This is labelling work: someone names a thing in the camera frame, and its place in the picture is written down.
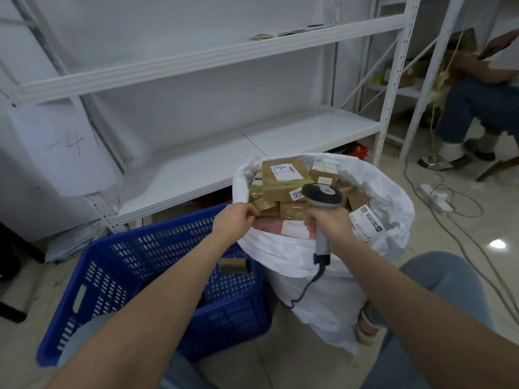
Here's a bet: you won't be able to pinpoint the blue plastic crate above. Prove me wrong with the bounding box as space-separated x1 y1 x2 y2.
35 203 273 367

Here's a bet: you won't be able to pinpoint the open cardboard storage box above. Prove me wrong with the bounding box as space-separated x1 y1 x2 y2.
444 28 478 53

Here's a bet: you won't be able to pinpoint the person's right hand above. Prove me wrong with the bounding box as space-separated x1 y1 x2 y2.
304 205 357 247

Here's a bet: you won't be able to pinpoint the person's left hand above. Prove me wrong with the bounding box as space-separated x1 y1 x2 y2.
210 202 260 246

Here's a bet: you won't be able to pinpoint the red plastic crate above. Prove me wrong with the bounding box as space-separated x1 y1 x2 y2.
347 142 370 160

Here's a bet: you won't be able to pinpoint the grey floor cable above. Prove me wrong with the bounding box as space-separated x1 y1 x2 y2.
403 157 519 317

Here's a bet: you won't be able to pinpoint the small tan box wide label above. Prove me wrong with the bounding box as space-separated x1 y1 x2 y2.
218 258 253 276

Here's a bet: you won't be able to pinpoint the kraft box grey printed letters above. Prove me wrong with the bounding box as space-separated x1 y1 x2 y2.
309 160 340 187

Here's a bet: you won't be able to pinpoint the person's left leg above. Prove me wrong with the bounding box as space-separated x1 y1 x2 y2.
56 316 211 389

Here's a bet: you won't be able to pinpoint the wooden chair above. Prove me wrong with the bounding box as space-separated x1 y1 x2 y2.
476 133 519 183

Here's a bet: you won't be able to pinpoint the person's left forearm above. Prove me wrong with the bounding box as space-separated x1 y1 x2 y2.
46 234 240 389

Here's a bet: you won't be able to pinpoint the brown cardboard storage box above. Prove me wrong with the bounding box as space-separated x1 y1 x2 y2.
383 59 416 89

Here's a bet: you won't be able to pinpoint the black scanner cable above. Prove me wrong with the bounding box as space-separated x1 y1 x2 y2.
282 261 327 311

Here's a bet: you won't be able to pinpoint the white paper sign sheet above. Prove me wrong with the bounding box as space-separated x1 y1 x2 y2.
8 103 122 198

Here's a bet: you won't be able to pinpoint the grey plastic mailer bag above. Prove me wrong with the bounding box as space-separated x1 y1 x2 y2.
44 222 110 264

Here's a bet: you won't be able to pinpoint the white woven sack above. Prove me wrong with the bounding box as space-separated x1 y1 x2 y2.
231 152 416 357

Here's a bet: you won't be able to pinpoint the person's sandal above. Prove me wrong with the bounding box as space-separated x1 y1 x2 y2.
355 305 380 347

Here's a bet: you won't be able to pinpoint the pink mailer bag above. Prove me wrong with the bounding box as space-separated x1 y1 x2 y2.
252 216 317 240

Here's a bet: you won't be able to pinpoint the grey handheld barcode scanner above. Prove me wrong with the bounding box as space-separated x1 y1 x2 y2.
302 183 344 267

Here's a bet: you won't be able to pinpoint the white power strip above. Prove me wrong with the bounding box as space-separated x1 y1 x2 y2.
417 184 453 213

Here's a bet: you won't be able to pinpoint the white metal shelf rack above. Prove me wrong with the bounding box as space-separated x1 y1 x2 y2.
0 0 421 236
340 0 487 160

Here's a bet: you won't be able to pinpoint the person's right forearm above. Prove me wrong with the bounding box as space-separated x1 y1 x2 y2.
330 234 519 389

